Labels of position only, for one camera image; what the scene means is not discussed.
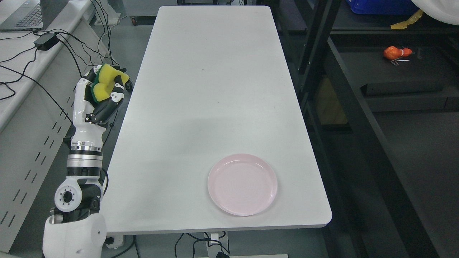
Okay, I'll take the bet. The black cable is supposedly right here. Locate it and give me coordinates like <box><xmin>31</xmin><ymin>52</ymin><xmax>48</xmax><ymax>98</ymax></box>
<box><xmin>0</xmin><ymin>0</ymin><xmax>119</xmax><ymax>119</ymax></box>

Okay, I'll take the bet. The pink round plate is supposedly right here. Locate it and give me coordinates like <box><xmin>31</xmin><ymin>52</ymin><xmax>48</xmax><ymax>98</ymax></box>
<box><xmin>208</xmin><ymin>153</ymin><xmax>278</xmax><ymax>216</ymax></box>

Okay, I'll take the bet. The black power adapter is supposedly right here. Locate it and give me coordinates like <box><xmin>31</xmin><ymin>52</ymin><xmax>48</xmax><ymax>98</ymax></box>
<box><xmin>33</xmin><ymin>32</ymin><xmax>59</xmax><ymax>51</ymax></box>

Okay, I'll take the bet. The green yellow sponge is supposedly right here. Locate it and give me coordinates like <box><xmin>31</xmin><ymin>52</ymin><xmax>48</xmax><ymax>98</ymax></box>
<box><xmin>91</xmin><ymin>64</ymin><xmax>130</xmax><ymax>102</ymax></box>

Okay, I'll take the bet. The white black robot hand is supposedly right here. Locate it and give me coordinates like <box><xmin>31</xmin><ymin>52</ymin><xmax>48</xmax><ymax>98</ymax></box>
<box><xmin>70</xmin><ymin>64</ymin><xmax>132</xmax><ymax>151</ymax></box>

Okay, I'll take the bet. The white side desk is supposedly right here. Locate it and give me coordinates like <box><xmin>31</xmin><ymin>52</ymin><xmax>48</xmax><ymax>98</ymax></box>
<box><xmin>0</xmin><ymin>0</ymin><xmax>107</xmax><ymax>257</ymax></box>

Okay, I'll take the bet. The white table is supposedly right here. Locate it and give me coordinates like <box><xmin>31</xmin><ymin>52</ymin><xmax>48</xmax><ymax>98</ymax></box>
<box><xmin>100</xmin><ymin>5</ymin><xmax>332</xmax><ymax>235</ymax></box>

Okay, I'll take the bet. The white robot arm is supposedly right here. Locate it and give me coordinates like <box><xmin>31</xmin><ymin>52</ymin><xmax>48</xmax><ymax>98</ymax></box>
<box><xmin>42</xmin><ymin>140</ymin><xmax>107</xmax><ymax>258</ymax></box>

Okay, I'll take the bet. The grey laptop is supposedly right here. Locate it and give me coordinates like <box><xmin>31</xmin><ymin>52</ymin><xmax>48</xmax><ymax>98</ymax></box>
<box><xmin>0</xmin><ymin>0</ymin><xmax>68</xmax><ymax>32</ymax></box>

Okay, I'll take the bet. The orange plastic toy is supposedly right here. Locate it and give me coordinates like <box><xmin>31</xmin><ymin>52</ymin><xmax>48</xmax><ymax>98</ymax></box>
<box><xmin>383</xmin><ymin>46</ymin><xmax>413</xmax><ymax>60</ymax></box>

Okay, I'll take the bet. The black metal shelf rack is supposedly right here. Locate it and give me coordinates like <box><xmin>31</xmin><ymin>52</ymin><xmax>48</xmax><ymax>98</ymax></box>
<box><xmin>260</xmin><ymin>0</ymin><xmax>458</xmax><ymax>258</ymax></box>

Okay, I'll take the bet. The blue plastic crate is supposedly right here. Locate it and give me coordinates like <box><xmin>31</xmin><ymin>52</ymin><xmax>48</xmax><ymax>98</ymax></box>
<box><xmin>345</xmin><ymin>0</ymin><xmax>419</xmax><ymax>15</ymax></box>

